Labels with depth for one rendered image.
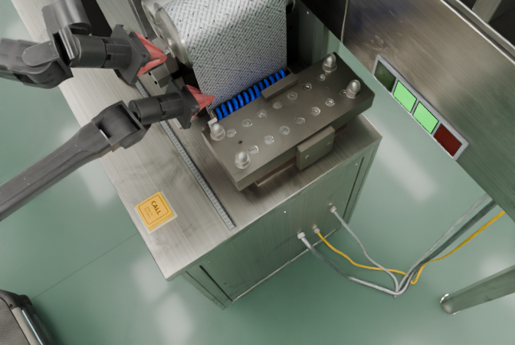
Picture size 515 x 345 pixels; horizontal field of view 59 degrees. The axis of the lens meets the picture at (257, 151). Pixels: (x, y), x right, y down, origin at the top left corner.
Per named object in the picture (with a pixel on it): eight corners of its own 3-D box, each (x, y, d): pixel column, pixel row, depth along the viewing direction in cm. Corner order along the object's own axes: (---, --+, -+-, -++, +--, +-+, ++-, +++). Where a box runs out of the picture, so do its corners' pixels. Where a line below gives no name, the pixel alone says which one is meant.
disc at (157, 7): (163, 35, 103) (145, -12, 89) (165, 34, 103) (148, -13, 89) (196, 81, 98) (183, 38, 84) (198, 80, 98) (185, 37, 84)
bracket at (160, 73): (169, 118, 126) (136, 48, 99) (189, 106, 127) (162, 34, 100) (178, 131, 124) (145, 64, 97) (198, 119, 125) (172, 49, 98)
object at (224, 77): (208, 113, 112) (192, 68, 96) (285, 66, 117) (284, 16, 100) (208, 114, 112) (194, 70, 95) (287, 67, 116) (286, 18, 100)
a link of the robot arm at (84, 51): (64, 73, 78) (78, 55, 75) (51, 40, 79) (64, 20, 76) (100, 74, 84) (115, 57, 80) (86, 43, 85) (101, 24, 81)
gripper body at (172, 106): (191, 129, 103) (162, 136, 99) (170, 97, 107) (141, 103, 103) (199, 109, 99) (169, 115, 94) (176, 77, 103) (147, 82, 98)
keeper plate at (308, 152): (295, 165, 116) (296, 146, 106) (326, 145, 118) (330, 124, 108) (301, 172, 115) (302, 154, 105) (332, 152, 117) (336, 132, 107)
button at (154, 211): (137, 208, 115) (134, 205, 113) (161, 194, 117) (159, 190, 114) (150, 231, 113) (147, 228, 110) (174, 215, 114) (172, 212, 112)
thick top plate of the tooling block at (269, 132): (205, 142, 114) (201, 131, 109) (332, 64, 122) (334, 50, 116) (239, 192, 108) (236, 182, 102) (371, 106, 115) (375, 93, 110)
